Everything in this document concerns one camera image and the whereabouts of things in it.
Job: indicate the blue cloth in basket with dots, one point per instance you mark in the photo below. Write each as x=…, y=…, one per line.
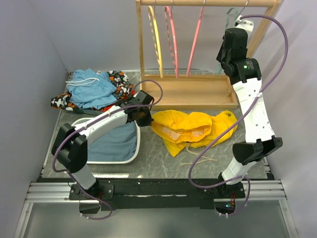
x=118, y=145

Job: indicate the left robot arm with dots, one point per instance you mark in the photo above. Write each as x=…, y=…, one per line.
x=70, y=149

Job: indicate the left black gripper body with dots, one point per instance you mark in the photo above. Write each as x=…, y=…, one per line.
x=145, y=118

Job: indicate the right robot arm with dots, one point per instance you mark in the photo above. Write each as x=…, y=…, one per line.
x=245, y=77

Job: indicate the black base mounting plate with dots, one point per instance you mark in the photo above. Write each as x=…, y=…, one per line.
x=141, y=193

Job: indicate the yellow shorts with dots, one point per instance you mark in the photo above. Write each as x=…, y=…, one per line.
x=180, y=130

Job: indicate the pink hanger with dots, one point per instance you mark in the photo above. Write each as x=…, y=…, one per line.
x=194, y=42
x=172, y=40

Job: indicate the light blue shorts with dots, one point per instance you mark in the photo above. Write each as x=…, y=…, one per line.
x=90, y=89

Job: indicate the aluminium rail frame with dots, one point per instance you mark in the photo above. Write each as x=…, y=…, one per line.
x=59, y=192

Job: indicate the patterned black orange shorts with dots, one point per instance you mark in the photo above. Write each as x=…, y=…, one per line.
x=118, y=78

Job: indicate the wooden hanger rack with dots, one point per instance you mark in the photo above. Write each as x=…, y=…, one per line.
x=198, y=91

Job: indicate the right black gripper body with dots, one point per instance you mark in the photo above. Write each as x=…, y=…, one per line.
x=220, y=56

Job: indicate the white laundry basket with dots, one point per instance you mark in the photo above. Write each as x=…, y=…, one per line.
x=111, y=162

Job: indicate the pink hanger right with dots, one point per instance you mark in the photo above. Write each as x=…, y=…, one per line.
x=194, y=42

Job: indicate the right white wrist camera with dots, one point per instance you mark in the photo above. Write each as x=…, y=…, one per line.
x=244, y=24

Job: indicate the pink hanger left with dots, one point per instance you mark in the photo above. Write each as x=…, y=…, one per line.
x=172, y=40

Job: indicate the yellow hanger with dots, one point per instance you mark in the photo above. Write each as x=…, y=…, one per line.
x=156, y=38

